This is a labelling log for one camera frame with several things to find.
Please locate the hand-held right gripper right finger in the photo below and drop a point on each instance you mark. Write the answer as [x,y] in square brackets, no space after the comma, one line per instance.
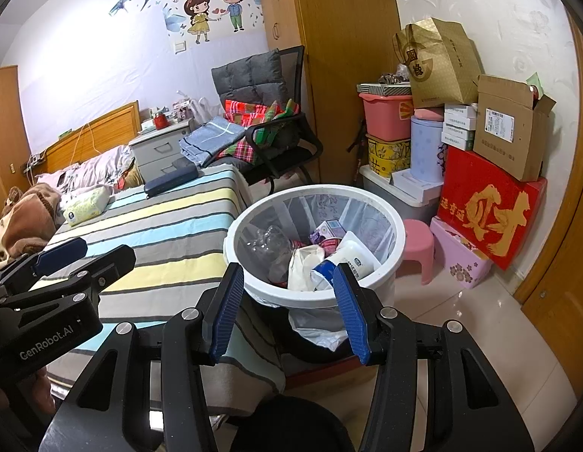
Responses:
[350,310]

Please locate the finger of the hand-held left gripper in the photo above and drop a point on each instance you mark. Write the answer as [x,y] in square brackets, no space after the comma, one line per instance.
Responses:
[61,250]
[108,263]

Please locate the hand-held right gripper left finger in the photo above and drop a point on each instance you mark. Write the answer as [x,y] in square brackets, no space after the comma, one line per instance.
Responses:
[225,310]

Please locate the white trash bin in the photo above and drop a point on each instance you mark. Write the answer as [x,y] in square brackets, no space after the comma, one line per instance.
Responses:
[386,287]

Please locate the white blue paper cup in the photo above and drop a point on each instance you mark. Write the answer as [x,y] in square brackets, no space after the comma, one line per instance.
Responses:
[352,256]

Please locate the clear plastic bottle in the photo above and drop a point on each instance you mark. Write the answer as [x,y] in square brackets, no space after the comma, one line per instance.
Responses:
[268,249]

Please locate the purple milk carton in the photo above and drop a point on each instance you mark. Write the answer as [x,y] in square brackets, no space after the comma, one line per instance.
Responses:
[327,230]

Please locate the clear bin liner bag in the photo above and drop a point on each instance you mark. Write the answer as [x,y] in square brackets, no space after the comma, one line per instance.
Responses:
[367,216]

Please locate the person's left hand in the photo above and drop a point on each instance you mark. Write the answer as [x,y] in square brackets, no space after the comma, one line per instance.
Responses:
[28,400]

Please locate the brown plush blanket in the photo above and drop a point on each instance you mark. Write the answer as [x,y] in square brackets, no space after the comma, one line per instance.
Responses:
[28,221]

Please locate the green tissue pack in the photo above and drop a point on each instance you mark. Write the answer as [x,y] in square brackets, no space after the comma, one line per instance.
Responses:
[84,205]

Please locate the mustard red pillow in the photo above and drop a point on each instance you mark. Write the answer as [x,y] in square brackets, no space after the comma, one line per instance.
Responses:
[130,176]

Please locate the power strip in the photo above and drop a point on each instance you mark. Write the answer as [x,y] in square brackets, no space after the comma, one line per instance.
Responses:
[35,161]

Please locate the lilac duvet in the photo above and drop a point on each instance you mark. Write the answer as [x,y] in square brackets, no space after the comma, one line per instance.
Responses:
[98,165]

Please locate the pink plastic stool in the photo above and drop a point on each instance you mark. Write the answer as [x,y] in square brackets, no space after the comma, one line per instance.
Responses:
[416,240]

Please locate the navy glasses case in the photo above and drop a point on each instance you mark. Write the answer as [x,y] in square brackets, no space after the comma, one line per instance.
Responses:
[171,180]

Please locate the pink floral box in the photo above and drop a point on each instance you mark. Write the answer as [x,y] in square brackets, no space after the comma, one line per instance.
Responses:
[461,263]

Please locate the grey storage box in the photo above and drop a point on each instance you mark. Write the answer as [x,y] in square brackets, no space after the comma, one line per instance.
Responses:
[381,193]

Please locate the grey nightstand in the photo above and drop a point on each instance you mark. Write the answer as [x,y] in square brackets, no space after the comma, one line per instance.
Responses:
[159,150]

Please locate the wooden headboard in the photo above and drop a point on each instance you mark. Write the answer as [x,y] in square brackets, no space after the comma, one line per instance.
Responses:
[108,127]

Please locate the white flat box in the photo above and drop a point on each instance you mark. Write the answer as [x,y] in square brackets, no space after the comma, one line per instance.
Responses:
[414,183]

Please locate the wooden cabinet with star decals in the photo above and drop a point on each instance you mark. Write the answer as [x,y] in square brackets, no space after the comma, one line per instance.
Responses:
[6,117]

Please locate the red jar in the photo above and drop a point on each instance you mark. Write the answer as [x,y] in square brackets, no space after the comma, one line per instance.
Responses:
[159,120]

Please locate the yellow patterned box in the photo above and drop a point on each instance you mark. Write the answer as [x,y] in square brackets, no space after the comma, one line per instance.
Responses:
[388,155]

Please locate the dark walking stick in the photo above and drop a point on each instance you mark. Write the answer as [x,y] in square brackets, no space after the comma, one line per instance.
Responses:
[357,150]

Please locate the folded blue checked cloth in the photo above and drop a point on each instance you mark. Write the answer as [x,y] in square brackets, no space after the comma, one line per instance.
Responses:
[211,139]

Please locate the black chair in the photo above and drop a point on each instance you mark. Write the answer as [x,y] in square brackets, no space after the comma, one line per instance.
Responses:
[291,146]

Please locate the light blue cylinder container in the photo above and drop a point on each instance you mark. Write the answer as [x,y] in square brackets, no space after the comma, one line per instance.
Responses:
[425,150]

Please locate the white plastic bag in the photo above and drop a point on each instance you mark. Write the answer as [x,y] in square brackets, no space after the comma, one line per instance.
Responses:
[206,110]

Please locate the red gift box gold character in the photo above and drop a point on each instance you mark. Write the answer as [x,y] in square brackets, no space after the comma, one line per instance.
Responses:
[484,183]

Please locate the pink storage bin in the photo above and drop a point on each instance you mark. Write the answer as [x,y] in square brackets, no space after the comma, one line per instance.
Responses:
[385,117]

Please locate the small white box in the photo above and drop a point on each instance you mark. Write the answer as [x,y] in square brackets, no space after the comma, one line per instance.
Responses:
[460,124]
[461,111]
[458,139]

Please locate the red plaid blanket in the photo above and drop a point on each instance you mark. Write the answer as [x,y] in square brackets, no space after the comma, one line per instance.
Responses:
[244,108]

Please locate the pink lid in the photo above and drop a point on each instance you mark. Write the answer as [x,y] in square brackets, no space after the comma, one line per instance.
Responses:
[428,114]

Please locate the wooden door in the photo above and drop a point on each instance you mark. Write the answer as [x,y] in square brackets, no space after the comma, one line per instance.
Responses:
[564,292]

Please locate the cardboard box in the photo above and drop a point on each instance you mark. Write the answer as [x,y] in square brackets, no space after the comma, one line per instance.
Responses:
[503,150]

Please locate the flat patterned box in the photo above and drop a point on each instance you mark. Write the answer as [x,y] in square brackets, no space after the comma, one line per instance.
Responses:
[383,89]

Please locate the grey quilted cushion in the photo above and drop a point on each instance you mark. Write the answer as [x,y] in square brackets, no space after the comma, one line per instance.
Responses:
[249,77]

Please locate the tall wooden wardrobe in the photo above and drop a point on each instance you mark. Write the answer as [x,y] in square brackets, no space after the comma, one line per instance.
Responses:
[343,56]

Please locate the gold paper gift bag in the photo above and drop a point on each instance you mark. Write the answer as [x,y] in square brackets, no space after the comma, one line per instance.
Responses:
[442,70]

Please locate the white wall switch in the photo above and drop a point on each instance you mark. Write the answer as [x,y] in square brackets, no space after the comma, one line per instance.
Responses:
[179,47]

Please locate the cartoon couple wall sticker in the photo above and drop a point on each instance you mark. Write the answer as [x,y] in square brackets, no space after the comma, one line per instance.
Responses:
[199,16]

